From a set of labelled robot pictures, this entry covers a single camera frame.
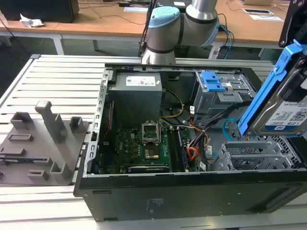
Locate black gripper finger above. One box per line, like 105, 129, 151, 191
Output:
281, 68, 307, 103

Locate hard disk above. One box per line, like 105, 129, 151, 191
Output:
237, 39, 307, 138

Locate blue data wire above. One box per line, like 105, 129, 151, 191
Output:
223, 118, 243, 142

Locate red yellow black power wire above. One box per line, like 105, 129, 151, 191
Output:
188, 133, 212, 166

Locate silver disk bay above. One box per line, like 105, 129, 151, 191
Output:
211, 135, 300, 172

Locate white paper sheet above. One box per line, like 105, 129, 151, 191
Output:
124, 6, 150, 13
249, 14, 284, 23

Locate wooden desk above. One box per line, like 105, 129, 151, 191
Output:
213, 0, 307, 51
0, 0, 154, 56

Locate silver optical drive cage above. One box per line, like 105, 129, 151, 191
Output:
193, 70, 256, 120

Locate blue plastic latch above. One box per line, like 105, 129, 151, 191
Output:
201, 71, 226, 93

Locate RAM stick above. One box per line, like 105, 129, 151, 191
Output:
177, 129, 189, 171

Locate green motherboard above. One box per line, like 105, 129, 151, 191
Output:
99, 124, 192, 174

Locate metal socket cover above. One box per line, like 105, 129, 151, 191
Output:
141, 121, 161, 145

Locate black PC case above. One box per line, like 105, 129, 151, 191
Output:
73, 62, 307, 222

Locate CPU socket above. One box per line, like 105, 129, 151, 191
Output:
143, 146, 161, 161

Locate gray power supply unit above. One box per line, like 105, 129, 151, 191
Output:
106, 71, 163, 120

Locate black expansion card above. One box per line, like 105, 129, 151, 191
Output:
128, 164, 170, 173

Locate black box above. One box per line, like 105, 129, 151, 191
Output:
0, 0, 80, 23

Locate gray parts rack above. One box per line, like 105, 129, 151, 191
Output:
0, 100, 90, 186

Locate crumpled white paper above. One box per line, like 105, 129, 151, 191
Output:
19, 13, 45, 28

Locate blue thin cable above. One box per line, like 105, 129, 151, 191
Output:
222, 23, 235, 60

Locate black cable bundle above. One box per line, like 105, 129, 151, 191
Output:
187, 100, 255, 144

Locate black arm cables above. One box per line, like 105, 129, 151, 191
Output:
138, 0, 157, 59

